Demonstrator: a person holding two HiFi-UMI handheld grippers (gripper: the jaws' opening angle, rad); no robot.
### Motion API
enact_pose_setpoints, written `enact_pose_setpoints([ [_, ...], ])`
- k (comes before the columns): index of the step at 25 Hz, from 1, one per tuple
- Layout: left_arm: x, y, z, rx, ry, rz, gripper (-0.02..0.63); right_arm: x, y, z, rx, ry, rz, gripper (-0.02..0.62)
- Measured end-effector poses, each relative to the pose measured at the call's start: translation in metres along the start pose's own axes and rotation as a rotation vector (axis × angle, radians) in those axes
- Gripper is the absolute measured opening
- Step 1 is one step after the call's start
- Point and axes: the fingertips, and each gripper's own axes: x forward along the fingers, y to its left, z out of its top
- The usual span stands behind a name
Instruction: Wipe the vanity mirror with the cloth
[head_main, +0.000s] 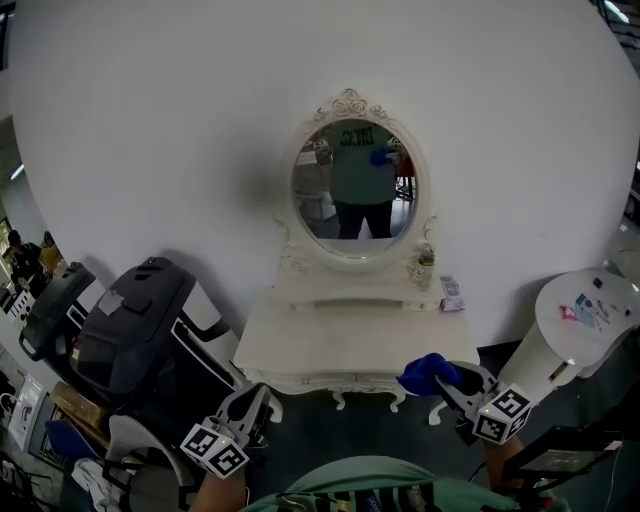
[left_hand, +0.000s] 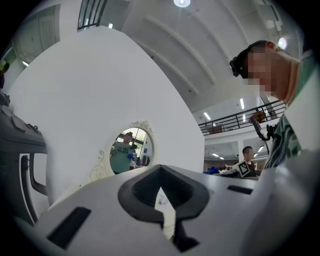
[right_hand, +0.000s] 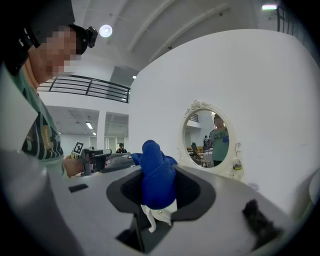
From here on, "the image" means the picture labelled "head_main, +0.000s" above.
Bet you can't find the black and white exercise machine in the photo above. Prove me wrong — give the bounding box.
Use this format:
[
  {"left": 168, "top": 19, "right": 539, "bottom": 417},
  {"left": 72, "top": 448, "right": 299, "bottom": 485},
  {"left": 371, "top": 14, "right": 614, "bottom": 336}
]
[{"left": 69, "top": 256, "right": 236, "bottom": 416}]

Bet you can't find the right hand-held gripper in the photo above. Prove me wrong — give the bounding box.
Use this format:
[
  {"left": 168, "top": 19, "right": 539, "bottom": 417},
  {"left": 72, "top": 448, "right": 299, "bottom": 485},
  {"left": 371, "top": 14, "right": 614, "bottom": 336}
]
[{"left": 434, "top": 362, "right": 533, "bottom": 447}]

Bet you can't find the black display screen device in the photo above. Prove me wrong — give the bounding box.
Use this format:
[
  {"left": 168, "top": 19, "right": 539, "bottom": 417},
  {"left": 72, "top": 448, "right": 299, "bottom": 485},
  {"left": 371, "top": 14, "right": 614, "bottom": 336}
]
[{"left": 502, "top": 424, "right": 624, "bottom": 496}]

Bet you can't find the white dressing table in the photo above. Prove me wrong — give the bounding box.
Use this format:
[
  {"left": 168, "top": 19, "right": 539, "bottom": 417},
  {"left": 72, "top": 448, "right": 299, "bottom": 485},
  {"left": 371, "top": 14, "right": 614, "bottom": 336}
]
[{"left": 232, "top": 272, "right": 481, "bottom": 427}]

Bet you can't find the person's right forearm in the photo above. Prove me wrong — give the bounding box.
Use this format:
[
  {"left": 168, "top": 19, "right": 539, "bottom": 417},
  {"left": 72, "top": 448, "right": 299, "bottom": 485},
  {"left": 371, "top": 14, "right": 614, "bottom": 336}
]
[{"left": 482, "top": 434, "right": 526, "bottom": 494}]

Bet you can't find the white crumpled fabric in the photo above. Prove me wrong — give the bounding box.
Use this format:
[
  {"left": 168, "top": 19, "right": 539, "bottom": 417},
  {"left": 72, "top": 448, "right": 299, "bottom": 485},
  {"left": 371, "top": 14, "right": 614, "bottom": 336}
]
[{"left": 72, "top": 457, "right": 119, "bottom": 509}]

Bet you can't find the white round pedestal table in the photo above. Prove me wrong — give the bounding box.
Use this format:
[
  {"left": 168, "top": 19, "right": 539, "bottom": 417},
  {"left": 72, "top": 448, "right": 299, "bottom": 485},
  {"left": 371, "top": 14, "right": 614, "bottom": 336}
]
[{"left": 497, "top": 269, "right": 640, "bottom": 397}]

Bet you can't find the ornate white oval mirror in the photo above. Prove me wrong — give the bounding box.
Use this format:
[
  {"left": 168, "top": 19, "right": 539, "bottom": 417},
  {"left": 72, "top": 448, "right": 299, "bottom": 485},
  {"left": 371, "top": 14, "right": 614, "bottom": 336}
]
[{"left": 273, "top": 87, "right": 439, "bottom": 275}]

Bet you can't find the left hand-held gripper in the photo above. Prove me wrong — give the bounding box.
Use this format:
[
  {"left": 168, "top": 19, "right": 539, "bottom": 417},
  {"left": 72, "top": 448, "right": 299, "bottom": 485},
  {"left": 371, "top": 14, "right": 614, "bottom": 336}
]
[{"left": 179, "top": 382, "right": 285, "bottom": 480}]

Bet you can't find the blue card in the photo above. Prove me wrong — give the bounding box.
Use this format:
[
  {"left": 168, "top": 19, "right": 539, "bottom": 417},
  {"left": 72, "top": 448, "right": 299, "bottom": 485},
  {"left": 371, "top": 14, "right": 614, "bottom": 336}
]
[{"left": 574, "top": 293, "right": 602, "bottom": 329}]

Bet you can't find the small glass jar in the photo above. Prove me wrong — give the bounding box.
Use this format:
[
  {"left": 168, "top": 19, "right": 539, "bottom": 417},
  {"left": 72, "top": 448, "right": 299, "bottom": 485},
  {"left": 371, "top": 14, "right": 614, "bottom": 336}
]
[{"left": 413, "top": 244, "right": 437, "bottom": 292}]

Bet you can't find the person's left forearm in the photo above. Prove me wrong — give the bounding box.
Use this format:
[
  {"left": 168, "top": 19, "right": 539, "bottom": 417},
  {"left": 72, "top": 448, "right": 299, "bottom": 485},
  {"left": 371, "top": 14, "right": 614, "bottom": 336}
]
[{"left": 187, "top": 467, "right": 249, "bottom": 512}]

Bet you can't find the white printed carton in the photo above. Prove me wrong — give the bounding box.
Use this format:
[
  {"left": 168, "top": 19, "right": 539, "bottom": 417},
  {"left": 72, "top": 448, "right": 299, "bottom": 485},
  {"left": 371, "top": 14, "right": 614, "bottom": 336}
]
[{"left": 7, "top": 373, "right": 51, "bottom": 450}]

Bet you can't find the blue cloth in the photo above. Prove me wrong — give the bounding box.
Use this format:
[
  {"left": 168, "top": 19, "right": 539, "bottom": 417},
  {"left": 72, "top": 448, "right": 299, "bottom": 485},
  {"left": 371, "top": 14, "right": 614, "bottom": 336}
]
[{"left": 397, "top": 352, "right": 462, "bottom": 397}]

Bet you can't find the person's green shirt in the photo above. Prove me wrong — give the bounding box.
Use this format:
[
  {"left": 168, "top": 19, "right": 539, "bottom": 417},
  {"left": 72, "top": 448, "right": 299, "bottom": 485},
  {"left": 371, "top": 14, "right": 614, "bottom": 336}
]
[{"left": 239, "top": 454, "right": 571, "bottom": 512}]

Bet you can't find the small white printed box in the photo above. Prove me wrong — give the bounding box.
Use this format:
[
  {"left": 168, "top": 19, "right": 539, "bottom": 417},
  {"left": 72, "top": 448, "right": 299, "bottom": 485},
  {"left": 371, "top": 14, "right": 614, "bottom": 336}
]
[{"left": 438, "top": 275, "right": 466, "bottom": 314}]

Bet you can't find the brown cardboard box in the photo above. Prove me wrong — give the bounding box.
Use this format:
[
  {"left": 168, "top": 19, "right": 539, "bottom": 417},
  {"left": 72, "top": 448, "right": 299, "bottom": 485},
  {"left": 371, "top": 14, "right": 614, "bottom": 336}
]
[{"left": 49, "top": 381, "right": 112, "bottom": 444}]

